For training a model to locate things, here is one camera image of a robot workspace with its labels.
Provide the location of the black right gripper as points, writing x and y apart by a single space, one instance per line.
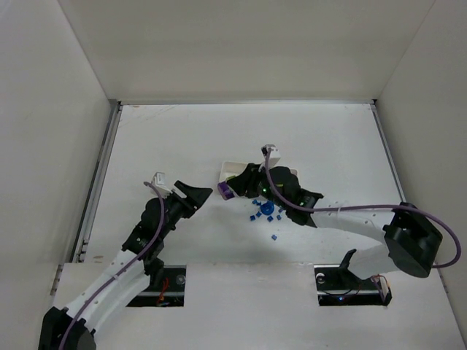
246 179

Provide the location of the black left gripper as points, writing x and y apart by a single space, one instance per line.
181 200

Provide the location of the purple round lego piece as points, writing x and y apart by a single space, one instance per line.
225 191

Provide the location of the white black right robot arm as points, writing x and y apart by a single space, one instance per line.
407 240

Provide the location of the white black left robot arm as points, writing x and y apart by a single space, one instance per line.
135 268

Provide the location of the white three-compartment tray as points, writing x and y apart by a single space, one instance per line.
230 169

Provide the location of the large blue arch lego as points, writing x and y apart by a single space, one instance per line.
267 208

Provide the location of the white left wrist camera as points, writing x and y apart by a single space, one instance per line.
159 183

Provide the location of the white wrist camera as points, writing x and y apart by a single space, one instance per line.
271 155
159 183

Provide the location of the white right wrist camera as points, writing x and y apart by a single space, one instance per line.
271 155

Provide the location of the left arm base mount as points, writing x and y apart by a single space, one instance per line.
166 289

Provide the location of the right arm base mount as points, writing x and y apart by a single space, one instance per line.
337 286

